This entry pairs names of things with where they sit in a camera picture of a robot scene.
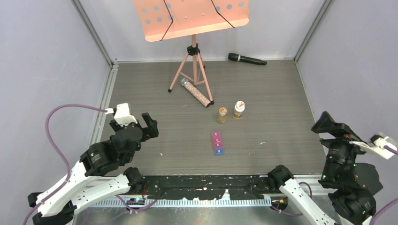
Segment pink music stand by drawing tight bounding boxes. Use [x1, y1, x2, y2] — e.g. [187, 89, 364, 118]
[133, 0, 249, 107]

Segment pink blue weekly pill organizer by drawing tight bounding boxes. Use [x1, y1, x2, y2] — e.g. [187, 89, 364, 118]
[212, 132, 224, 156]

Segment purple cable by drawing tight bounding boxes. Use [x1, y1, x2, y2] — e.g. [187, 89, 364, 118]
[22, 104, 158, 225]
[270, 146, 398, 225]

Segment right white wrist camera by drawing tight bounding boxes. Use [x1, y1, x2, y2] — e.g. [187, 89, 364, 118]
[349, 133, 398, 160]

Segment black microphone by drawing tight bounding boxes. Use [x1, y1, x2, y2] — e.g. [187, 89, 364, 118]
[228, 53, 267, 66]

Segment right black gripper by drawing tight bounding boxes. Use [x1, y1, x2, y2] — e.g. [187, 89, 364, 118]
[310, 109, 377, 181]

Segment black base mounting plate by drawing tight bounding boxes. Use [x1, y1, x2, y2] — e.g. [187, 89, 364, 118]
[136, 175, 282, 200]

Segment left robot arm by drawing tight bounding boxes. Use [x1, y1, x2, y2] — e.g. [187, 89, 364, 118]
[28, 113, 159, 225]

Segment white vitamin pill bottle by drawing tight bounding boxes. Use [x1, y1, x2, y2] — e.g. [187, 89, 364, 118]
[233, 101, 245, 119]

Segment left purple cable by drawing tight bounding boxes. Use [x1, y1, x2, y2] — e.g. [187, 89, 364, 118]
[22, 104, 158, 225]

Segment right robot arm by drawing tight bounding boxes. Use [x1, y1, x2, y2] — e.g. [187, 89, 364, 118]
[268, 111, 383, 225]

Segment small amber pill bottle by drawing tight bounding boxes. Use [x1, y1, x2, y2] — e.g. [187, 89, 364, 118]
[217, 107, 228, 124]

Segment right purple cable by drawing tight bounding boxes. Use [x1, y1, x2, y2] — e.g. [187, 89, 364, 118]
[270, 146, 398, 225]

